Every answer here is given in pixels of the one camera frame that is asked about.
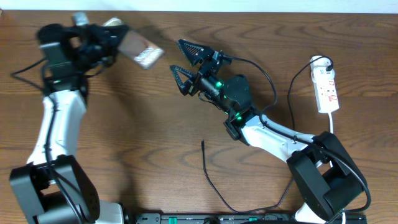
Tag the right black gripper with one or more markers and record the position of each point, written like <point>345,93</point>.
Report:
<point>207,56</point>

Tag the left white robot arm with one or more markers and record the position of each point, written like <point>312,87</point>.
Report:
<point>52,187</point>

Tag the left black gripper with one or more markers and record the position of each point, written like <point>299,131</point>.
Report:
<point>103,35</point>

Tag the white power strip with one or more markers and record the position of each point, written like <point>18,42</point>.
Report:
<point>323,78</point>

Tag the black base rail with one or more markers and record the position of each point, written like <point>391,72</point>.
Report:
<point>155,218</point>

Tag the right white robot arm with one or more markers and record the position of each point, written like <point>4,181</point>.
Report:
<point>330,183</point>

